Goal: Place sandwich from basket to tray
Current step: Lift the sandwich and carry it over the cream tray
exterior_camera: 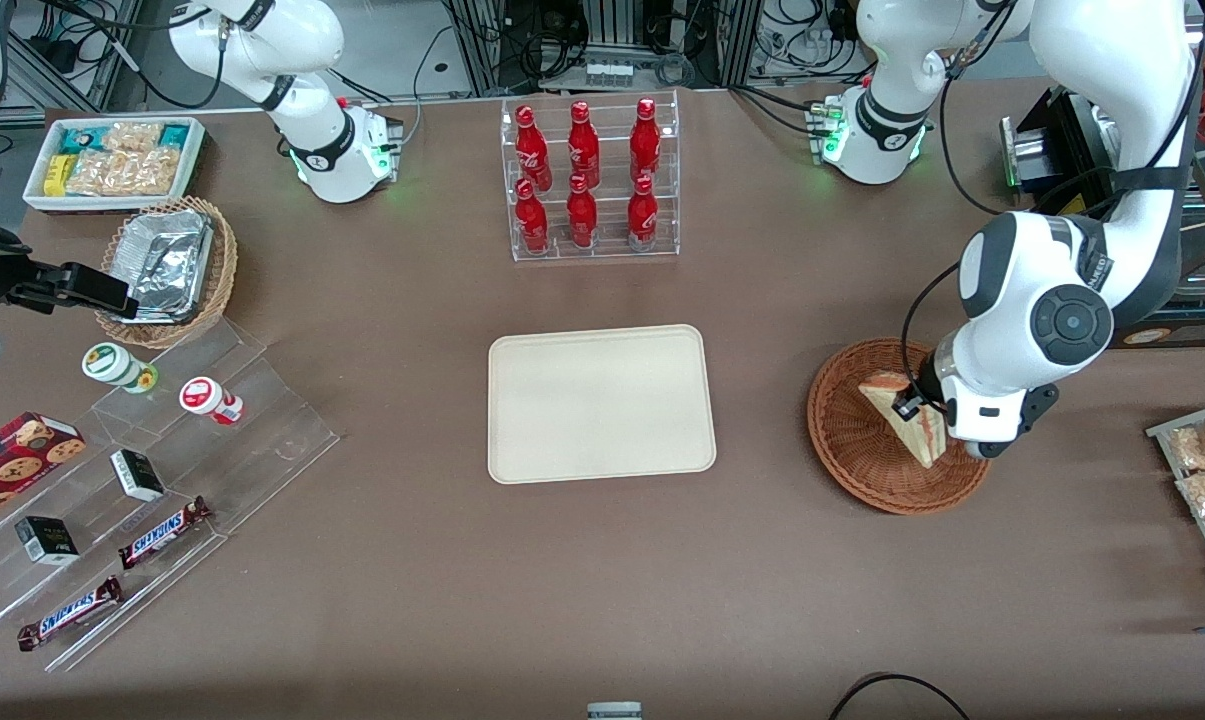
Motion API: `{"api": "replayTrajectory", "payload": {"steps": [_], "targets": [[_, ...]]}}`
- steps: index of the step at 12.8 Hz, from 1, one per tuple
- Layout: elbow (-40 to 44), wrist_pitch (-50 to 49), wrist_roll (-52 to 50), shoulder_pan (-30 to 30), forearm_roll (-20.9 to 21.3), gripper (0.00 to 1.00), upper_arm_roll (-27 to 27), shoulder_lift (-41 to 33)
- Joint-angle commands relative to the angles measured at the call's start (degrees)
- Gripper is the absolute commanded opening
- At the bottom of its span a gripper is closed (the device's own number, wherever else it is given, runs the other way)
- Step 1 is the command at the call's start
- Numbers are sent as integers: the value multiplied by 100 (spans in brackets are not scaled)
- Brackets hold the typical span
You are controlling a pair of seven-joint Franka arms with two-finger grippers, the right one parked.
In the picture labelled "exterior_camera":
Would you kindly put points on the clear acrylic stepped shelf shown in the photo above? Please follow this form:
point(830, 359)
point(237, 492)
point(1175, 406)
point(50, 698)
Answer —
point(262, 440)

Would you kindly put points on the large clear snack bag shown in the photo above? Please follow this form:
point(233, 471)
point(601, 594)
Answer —
point(122, 172)

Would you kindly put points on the brown wicker basket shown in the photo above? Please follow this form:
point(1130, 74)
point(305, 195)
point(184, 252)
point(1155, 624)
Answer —
point(862, 450)

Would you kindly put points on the triangular sandwich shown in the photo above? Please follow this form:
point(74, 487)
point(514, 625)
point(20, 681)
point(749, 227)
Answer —
point(917, 437)

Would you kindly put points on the white snack bin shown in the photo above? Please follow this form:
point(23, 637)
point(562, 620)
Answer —
point(197, 160)

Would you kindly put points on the aluminium foil tray stack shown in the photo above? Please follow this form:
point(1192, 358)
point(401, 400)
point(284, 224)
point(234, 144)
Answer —
point(167, 265)

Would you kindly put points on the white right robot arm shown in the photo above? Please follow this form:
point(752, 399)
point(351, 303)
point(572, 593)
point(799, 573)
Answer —
point(302, 40)

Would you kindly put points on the black food warmer appliance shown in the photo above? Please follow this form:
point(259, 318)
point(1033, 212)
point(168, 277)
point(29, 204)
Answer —
point(1067, 135)

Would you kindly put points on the small black box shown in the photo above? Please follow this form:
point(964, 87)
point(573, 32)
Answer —
point(47, 540)
point(138, 475)

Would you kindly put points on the clear acrylic bottle rack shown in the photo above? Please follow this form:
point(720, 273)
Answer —
point(612, 240)

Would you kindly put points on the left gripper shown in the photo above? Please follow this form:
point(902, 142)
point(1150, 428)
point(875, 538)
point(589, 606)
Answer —
point(928, 389)

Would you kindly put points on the small clear snack bag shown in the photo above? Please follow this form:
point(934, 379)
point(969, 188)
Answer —
point(134, 135)

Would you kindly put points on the red cola bottle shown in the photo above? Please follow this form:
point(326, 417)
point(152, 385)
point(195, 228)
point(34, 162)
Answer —
point(532, 218)
point(583, 145)
point(642, 212)
point(645, 140)
point(582, 215)
point(532, 150)

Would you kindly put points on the light wicker basket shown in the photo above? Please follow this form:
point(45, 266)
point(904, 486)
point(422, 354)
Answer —
point(220, 270)

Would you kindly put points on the green lid sunflower cup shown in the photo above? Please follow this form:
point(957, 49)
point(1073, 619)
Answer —
point(112, 363)

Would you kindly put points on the teal snack packet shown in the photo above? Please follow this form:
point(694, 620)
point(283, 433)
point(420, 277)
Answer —
point(174, 133)
point(84, 137)

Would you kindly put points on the cream plastic tray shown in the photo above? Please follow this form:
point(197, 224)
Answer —
point(602, 400)

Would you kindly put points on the white power strip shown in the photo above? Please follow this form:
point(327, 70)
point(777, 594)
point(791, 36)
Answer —
point(610, 73)

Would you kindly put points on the Snickers chocolate bar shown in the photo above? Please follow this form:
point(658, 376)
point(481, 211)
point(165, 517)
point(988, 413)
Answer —
point(162, 531)
point(69, 612)

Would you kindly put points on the small grey device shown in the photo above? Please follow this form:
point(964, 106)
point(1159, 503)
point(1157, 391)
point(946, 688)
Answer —
point(614, 711)

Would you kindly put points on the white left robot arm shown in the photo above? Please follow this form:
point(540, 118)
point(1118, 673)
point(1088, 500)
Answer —
point(1112, 60)

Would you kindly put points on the red tartan cookie box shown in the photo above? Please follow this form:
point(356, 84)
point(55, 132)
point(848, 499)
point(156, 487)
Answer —
point(17, 455)

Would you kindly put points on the red lid yogurt cup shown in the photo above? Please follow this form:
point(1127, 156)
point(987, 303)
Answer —
point(207, 398)

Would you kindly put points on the yellow snack packet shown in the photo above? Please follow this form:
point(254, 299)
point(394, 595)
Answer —
point(57, 175)

